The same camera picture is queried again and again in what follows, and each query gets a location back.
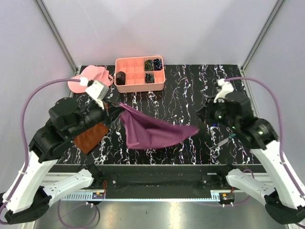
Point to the pink divided organizer box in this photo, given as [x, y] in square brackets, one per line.
[143, 74]

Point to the dark rolled sock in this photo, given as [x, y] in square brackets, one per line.
[120, 78]

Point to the brown cloth napkin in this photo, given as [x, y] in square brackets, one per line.
[89, 139]

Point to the purple cloth napkin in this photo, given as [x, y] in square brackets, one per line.
[145, 132]

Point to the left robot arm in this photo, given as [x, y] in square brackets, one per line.
[27, 199]

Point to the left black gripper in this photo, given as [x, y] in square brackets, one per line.
[110, 118]

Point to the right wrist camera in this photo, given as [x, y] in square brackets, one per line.
[224, 88]

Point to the pink baseball cap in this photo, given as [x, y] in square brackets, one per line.
[91, 72]

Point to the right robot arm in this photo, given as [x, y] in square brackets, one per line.
[281, 199]

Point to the silver knife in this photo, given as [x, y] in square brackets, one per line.
[223, 142]

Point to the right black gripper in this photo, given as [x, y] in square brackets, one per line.
[204, 112]

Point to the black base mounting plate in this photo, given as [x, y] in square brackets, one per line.
[162, 182]

